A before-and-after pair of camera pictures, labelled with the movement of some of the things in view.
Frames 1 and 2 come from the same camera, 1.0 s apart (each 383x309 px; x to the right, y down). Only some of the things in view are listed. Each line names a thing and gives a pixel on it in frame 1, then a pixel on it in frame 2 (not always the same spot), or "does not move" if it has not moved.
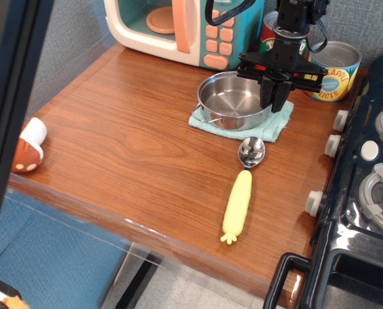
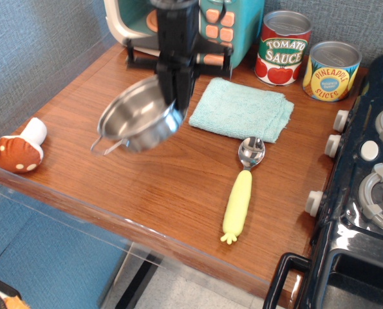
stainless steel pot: x=232 y=102 -> x=138 y=116
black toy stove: x=352 y=263 does not move
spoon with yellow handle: x=251 y=151 does not move
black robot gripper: x=284 y=63 -> x=180 y=56
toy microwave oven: x=178 y=29 does not move
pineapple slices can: x=342 y=61 does not move
